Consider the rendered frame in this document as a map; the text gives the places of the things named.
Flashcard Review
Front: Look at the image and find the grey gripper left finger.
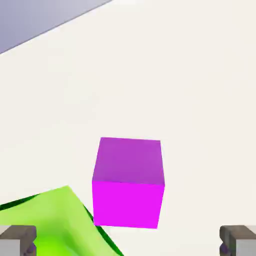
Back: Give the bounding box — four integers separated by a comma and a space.
0, 225, 37, 256

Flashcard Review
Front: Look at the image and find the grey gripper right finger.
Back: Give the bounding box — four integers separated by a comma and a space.
219, 225, 256, 256

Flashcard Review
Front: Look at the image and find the small magenta cube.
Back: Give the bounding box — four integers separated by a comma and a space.
91, 136, 166, 229

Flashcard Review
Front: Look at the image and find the large green box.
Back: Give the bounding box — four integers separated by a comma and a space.
0, 185, 125, 256

